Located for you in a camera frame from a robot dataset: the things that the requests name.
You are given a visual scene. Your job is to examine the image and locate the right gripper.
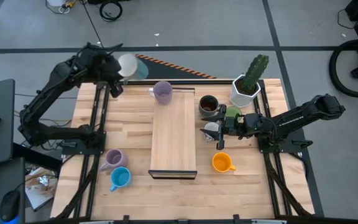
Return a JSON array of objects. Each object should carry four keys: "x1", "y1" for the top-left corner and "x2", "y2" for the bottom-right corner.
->
[{"x1": 199, "y1": 104, "x2": 256, "y2": 151}]

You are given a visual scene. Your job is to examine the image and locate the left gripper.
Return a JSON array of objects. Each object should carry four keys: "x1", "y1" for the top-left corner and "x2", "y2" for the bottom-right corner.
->
[{"x1": 78, "y1": 42, "x2": 124, "y2": 98}]

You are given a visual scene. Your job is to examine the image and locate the white mug dark stripes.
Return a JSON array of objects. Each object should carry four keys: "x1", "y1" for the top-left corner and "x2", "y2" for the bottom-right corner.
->
[{"x1": 203, "y1": 121, "x2": 221, "y2": 142}]

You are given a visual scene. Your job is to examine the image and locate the teal and brown patterned mug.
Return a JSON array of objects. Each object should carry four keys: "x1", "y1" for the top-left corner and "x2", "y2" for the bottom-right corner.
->
[{"x1": 198, "y1": 95, "x2": 221, "y2": 118}]

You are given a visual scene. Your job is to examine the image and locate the green mug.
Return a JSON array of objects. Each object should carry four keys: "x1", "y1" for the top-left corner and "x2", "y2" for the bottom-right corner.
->
[{"x1": 224, "y1": 105, "x2": 244, "y2": 121}]

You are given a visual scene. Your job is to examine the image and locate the teal mug white inside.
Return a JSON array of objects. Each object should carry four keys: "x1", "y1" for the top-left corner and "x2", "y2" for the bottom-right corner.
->
[{"x1": 117, "y1": 53, "x2": 150, "y2": 81}]

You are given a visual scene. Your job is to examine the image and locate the orange mug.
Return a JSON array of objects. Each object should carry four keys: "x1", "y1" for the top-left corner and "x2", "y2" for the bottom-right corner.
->
[{"x1": 211, "y1": 151, "x2": 237, "y2": 174}]

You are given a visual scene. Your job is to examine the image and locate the pale purple ribbed mug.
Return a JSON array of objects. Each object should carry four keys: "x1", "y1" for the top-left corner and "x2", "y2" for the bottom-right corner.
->
[{"x1": 99, "y1": 148, "x2": 129, "y2": 172}]

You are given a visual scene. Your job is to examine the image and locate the white hexagonal planter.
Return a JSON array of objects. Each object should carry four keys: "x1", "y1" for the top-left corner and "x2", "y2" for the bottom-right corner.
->
[{"x1": 229, "y1": 73, "x2": 262, "y2": 109}]

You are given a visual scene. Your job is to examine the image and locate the black ramp orange stripes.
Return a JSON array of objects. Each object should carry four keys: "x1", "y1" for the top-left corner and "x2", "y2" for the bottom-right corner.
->
[{"x1": 135, "y1": 53, "x2": 218, "y2": 80}]

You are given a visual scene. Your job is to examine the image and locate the green cactus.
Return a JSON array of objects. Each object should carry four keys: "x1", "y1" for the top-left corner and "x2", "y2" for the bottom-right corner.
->
[{"x1": 242, "y1": 54, "x2": 270, "y2": 93}]

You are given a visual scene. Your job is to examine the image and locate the blue mug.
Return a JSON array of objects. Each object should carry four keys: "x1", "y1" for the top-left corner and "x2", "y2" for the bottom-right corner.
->
[{"x1": 109, "y1": 166, "x2": 132, "y2": 192}]

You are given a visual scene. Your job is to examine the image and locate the open cardboard box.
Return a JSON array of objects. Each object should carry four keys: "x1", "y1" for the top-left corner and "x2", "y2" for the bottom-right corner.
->
[{"x1": 25, "y1": 167, "x2": 58, "y2": 212}]

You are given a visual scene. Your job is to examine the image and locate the black computer mouse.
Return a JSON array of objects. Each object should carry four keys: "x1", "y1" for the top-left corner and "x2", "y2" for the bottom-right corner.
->
[{"x1": 0, "y1": 190, "x2": 21, "y2": 224}]

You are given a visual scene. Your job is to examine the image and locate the wooden shelf black frame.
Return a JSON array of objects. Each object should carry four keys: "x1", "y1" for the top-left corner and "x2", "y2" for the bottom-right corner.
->
[{"x1": 147, "y1": 86, "x2": 198, "y2": 180}]

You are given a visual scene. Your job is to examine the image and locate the long black floor cable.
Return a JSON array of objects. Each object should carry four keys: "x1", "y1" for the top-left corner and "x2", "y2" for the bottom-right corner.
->
[{"x1": 80, "y1": 0, "x2": 105, "y2": 49}]

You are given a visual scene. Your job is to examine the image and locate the coiled black cable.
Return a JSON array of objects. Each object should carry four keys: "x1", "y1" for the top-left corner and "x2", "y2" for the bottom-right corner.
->
[{"x1": 99, "y1": 1, "x2": 124, "y2": 22}]

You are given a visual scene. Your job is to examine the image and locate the thin black cable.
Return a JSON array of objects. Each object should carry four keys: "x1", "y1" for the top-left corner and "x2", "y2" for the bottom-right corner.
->
[
  {"x1": 336, "y1": 8, "x2": 354, "y2": 30},
  {"x1": 14, "y1": 92, "x2": 78, "y2": 100}
]

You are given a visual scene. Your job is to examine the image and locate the black metal table frame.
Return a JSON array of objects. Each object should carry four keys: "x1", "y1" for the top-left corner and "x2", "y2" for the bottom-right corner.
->
[{"x1": 53, "y1": 79, "x2": 316, "y2": 224}]

